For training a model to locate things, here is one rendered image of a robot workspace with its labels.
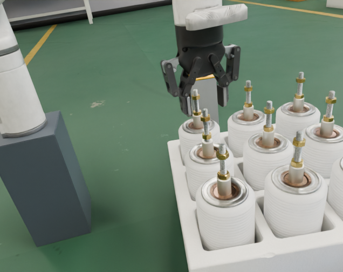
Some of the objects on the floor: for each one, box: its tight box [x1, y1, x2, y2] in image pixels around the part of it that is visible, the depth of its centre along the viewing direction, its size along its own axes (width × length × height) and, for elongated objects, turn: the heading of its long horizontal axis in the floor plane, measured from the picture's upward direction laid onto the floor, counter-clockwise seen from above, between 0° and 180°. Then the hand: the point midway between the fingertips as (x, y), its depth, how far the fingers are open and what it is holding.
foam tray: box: [167, 124, 343, 272], centre depth 67 cm, size 39×39×18 cm
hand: (204, 103), depth 53 cm, fingers open, 6 cm apart
